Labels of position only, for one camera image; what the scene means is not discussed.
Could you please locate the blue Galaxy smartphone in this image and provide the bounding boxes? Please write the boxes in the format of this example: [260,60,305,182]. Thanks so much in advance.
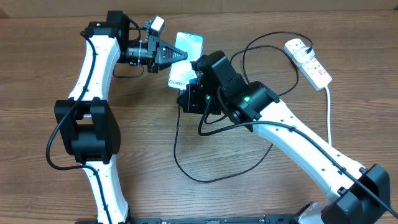
[168,32,204,90]

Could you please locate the black USB charging cable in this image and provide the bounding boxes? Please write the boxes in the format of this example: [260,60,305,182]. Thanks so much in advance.
[173,31,313,184]

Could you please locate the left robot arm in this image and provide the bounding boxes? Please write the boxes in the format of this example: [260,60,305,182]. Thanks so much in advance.
[46,11,188,223]

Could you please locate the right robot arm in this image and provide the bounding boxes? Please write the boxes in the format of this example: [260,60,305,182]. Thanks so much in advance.
[177,51,392,223]

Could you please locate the white charger adapter plug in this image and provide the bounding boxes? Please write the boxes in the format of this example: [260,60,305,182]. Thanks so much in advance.
[294,47,315,63]

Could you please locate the white power strip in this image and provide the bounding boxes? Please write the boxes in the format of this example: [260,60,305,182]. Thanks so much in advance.
[284,39,332,91]

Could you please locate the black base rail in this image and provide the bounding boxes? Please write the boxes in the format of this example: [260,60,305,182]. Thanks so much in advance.
[74,213,299,224]

